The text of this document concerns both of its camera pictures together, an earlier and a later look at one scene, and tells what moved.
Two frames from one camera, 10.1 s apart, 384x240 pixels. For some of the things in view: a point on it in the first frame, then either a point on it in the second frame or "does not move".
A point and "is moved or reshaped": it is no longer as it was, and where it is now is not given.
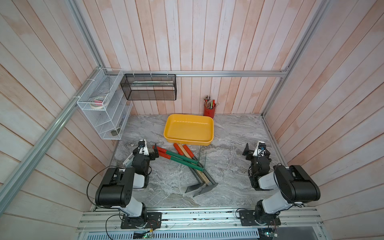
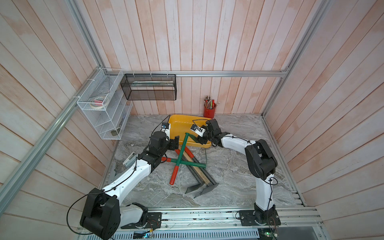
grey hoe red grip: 208,187 does not move
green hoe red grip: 180,156 is moved or reshaped
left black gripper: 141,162 to 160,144
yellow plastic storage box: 189,129 does not move
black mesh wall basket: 150,86 does not move
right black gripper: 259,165 to 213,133
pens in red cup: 209,103 does not move
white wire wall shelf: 105,106 does not move
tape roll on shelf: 97,102 does not move
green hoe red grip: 187,164 is moved or reshaped
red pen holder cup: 209,112 does not move
